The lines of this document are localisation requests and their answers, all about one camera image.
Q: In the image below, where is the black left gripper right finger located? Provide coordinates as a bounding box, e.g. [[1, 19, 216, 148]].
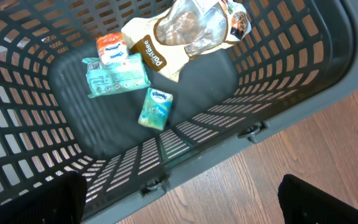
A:
[[278, 174, 358, 224]]

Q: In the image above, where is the teal Kleenex tissue pack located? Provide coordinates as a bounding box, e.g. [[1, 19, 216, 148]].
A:
[[138, 88, 173, 131]]

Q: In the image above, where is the dark grey plastic basket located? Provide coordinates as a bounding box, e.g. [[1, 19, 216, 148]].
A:
[[0, 0, 358, 223]]

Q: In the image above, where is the orange Kleenex tissue pack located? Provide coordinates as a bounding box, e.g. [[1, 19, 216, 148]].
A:
[[96, 32, 129, 65]]

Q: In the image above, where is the teal wet wipes pack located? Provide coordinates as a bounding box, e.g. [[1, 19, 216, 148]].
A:
[[82, 53, 151, 98]]

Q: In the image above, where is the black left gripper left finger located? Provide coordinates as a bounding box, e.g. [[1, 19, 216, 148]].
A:
[[0, 171, 87, 223]]

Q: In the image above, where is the beige Pantree bread bag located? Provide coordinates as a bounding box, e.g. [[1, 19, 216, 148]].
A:
[[121, 0, 251, 82]]

